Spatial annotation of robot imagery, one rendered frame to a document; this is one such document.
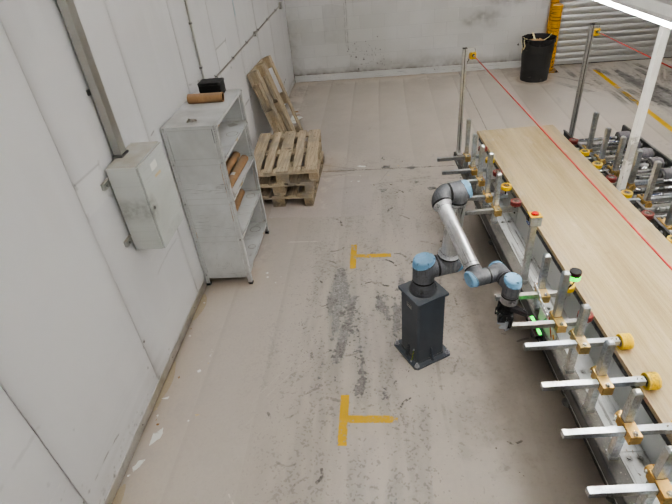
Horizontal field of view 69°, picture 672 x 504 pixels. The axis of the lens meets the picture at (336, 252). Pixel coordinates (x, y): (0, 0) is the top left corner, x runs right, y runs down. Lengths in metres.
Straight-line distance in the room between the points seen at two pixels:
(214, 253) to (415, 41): 6.74
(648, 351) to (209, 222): 3.29
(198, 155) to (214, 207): 0.48
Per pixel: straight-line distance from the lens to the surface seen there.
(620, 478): 2.67
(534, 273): 3.72
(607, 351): 2.53
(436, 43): 10.22
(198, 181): 4.22
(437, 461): 3.35
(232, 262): 4.60
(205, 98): 4.49
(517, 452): 3.46
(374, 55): 10.20
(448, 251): 3.30
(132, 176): 3.29
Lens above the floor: 2.84
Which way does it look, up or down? 35 degrees down
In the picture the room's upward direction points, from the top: 6 degrees counter-clockwise
